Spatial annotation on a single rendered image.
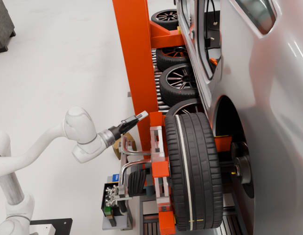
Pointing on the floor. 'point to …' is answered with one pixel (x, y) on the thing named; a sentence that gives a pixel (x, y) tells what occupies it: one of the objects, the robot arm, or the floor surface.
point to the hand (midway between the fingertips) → (141, 115)
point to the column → (129, 221)
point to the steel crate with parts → (2, 27)
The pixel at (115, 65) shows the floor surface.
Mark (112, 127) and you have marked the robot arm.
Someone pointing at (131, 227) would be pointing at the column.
